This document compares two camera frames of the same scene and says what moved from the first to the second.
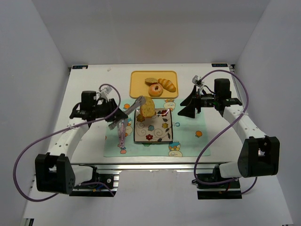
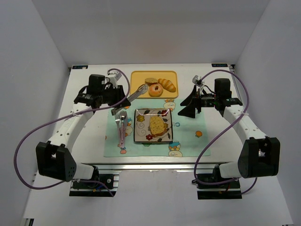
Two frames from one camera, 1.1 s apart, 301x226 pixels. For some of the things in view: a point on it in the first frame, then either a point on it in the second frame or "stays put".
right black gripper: (197, 101) stays put
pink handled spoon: (122, 133) stays put
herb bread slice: (147, 109) -> (157, 126)
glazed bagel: (155, 90) stays put
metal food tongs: (141, 100) -> (120, 113)
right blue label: (219, 65) stays put
